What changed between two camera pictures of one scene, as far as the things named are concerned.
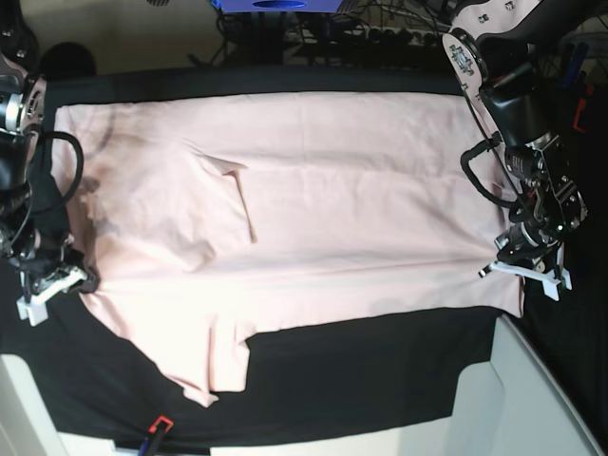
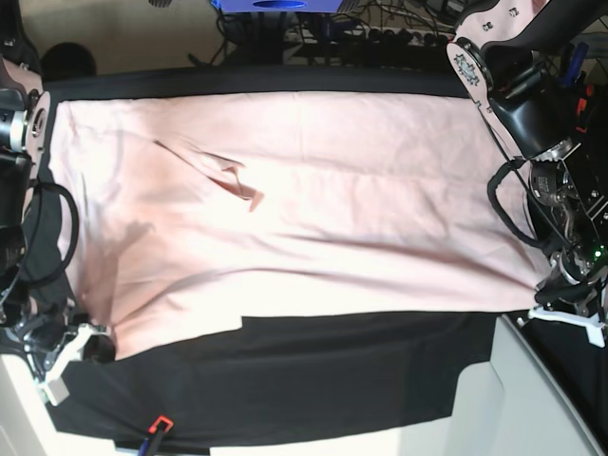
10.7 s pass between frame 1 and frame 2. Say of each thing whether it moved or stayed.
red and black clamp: stayed
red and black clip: stayed
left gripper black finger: moved
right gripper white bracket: moved
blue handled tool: stayed
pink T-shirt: stayed
